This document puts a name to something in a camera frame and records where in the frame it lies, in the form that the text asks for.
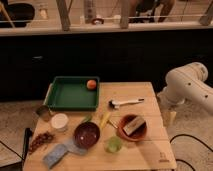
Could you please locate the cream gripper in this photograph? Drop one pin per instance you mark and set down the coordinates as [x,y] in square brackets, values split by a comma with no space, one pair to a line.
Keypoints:
[168,114]

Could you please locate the white dish brush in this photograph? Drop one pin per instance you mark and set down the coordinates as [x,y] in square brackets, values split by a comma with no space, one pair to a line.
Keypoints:
[117,104]

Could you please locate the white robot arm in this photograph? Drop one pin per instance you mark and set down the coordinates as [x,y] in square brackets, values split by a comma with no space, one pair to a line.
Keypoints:
[185,83]

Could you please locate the green plastic tray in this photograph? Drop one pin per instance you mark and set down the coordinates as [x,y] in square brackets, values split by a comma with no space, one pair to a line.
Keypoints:
[71,93]

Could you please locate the wooden block eraser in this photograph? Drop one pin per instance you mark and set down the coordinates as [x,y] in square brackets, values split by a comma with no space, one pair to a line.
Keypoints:
[133,125]

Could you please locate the terracotta orange bowl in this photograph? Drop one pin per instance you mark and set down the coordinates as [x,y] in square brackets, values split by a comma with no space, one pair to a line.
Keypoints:
[137,135]

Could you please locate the yellow banana toy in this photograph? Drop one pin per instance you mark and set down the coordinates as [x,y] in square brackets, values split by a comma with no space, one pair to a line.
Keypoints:
[104,120]

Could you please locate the green plastic cup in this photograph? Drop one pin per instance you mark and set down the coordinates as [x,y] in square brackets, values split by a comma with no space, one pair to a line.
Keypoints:
[113,144]

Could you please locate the orange ball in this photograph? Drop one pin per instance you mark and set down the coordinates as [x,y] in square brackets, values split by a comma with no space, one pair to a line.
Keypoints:
[91,84]

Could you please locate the green vegetable toy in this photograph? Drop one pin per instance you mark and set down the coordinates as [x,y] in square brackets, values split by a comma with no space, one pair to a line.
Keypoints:
[88,118]

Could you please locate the dark maroon bowl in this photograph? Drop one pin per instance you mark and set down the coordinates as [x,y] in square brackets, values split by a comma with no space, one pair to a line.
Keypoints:
[86,135]

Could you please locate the white round container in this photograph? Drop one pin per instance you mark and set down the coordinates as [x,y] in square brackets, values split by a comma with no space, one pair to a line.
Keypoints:
[59,122]

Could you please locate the small metal cup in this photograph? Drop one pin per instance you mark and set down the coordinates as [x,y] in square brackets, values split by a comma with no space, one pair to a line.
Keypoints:
[44,113]

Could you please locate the brown dried chili bunch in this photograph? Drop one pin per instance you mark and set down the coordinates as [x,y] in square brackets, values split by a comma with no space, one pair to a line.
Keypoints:
[39,140]

